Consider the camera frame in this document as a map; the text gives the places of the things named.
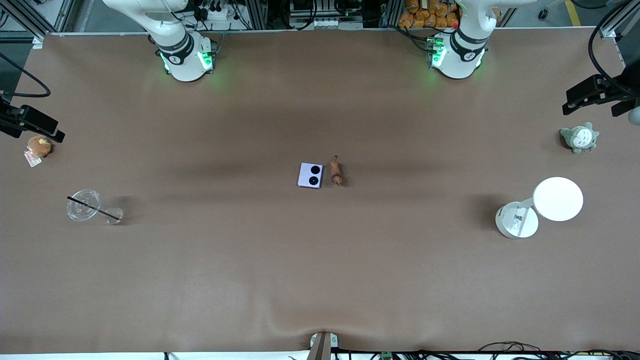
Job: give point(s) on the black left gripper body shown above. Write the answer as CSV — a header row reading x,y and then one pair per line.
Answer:
x,y
621,90

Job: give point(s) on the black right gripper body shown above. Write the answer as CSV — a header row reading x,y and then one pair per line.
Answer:
x,y
6,120

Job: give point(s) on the brown lion statue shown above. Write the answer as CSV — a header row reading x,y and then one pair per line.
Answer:
x,y
336,175

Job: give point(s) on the lavender flip phone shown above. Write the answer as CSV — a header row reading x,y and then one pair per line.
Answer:
x,y
306,177

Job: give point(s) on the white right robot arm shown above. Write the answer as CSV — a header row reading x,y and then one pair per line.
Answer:
x,y
182,55

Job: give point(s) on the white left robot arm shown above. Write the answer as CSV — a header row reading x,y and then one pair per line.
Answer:
x,y
460,55

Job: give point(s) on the brown plush toy with tag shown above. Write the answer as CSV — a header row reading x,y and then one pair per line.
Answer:
x,y
39,146

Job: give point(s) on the grey totoro plush toy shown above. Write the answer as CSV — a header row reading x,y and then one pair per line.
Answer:
x,y
580,138

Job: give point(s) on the clear plastic cup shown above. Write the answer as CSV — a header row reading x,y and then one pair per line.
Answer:
x,y
82,206

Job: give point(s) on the black drinking straw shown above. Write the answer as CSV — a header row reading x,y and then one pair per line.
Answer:
x,y
92,208

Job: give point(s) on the white round desk lamp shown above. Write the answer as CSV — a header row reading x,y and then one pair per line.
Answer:
x,y
557,199

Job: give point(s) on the orange plush toy pile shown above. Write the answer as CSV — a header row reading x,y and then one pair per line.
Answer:
x,y
430,12

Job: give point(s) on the white power strip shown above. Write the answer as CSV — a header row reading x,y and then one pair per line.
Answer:
x,y
215,13

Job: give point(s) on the white socket strip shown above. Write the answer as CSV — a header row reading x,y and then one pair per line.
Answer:
x,y
320,23

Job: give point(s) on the brown table cover mat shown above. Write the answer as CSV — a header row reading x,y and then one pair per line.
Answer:
x,y
320,275

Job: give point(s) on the aluminium frame profile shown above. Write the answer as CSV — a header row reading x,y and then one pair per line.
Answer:
x,y
612,27
30,22

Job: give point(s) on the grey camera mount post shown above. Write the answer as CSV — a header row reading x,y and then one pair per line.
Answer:
x,y
322,346

